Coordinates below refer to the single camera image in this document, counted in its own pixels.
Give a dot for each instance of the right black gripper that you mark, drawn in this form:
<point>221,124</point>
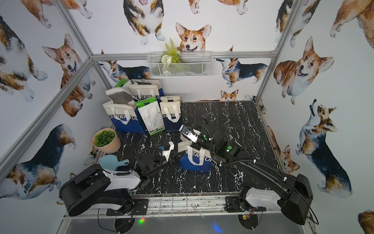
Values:
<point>201,142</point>

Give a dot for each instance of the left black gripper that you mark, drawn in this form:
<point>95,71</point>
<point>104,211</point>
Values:
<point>165,161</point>

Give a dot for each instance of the green white bag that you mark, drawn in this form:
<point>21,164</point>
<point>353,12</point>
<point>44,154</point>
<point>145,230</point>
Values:
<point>121,83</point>
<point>150,113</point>

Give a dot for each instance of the blue white bag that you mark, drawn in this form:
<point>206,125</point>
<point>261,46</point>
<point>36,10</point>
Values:
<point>144,89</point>

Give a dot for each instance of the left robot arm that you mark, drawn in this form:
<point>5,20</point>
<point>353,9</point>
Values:
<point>104,189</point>

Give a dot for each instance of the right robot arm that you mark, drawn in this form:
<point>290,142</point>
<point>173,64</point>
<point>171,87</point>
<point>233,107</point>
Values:
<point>294,192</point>

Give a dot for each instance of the light blue cutting board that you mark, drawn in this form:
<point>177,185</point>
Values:
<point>111,162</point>

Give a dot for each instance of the potted green plant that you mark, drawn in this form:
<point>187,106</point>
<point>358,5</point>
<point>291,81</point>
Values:
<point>107,141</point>

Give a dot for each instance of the fern and white flower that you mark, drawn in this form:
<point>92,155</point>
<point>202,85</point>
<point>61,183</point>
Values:
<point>171,60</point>

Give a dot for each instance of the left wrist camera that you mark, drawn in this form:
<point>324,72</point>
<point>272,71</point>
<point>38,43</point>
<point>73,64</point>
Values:
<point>166,149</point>

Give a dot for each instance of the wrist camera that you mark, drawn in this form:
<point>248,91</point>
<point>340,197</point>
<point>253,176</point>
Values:
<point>189,133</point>
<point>166,149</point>

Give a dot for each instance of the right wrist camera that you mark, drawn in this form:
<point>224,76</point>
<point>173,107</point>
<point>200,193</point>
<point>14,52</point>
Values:
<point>189,133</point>

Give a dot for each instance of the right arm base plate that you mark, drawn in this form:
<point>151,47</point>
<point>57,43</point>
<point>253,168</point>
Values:
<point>238,204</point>

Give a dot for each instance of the aluminium front rail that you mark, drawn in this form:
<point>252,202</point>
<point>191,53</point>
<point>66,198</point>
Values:
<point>175,205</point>

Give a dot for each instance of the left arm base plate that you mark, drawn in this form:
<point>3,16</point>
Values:
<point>135,207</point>

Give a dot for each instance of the white wire basket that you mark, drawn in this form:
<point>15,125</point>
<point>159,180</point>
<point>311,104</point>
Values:
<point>186,64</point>

